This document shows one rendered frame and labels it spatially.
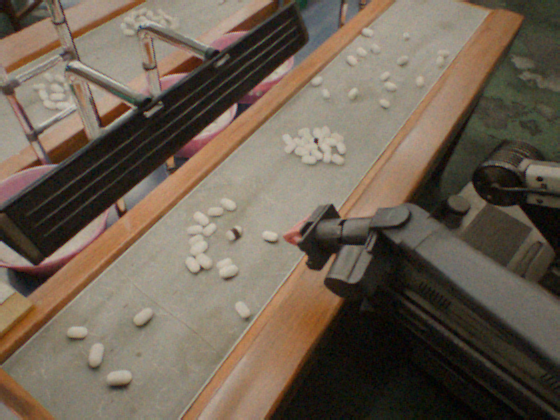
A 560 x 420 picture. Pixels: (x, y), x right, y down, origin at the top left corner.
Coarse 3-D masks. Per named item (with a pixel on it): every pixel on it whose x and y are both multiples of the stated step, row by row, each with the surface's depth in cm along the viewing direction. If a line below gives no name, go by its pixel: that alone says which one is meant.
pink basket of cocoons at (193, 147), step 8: (160, 80) 121; (168, 80) 122; (176, 80) 123; (144, 88) 118; (232, 112) 116; (224, 128) 112; (200, 136) 107; (208, 136) 109; (192, 144) 110; (200, 144) 111; (184, 152) 113; (192, 152) 114
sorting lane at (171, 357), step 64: (448, 0) 163; (384, 64) 136; (448, 64) 137; (320, 128) 116; (384, 128) 117; (192, 192) 100; (256, 192) 101; (320, 192) 102; (128, 256) 89; (192, 256) 89; (256, 256) 90; (64, 320) 80; (128, 320) 80; (192, 320) 81; (64, 384) 73; (128, 384) 73; (192, 384) 74
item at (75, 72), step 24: (144, 24) 72; (144, 48) 76; (192, 48) 69; (72, 72) 64; (96, 72) 63; (144, 72) 80; (72, 96) 69; (120, 96) 61; (144, 96) 60; (120, 120) 80; (168, 168) 100; (120, 216) 93
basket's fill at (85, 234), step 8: (104, 216) 96; (96, 224) 94; (80, 232) 93; (88, 232) 93; (72, 240) 91; (80, 240) 92; (0, 248) 90; (8, 248) 89; (64, 248) 90; (72, 248) 90; (0, 256) 88; (8, 256) 89; (16, 256) 89; (56, 256) 89; (16, 264) 87; (24, 264) 87
